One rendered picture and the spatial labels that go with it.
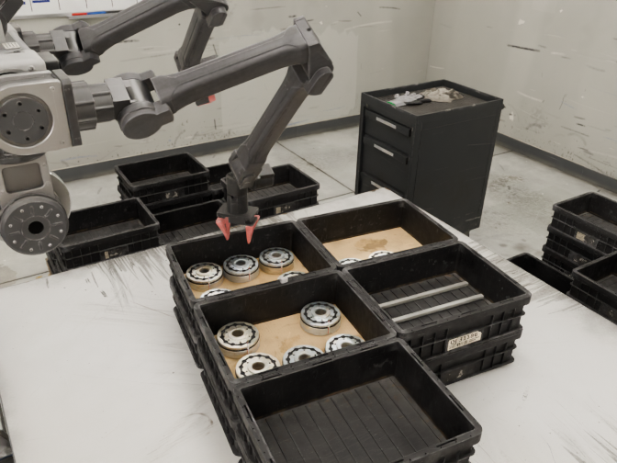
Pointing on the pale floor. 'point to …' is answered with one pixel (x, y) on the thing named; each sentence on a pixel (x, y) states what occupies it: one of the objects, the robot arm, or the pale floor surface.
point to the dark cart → (430, 150)
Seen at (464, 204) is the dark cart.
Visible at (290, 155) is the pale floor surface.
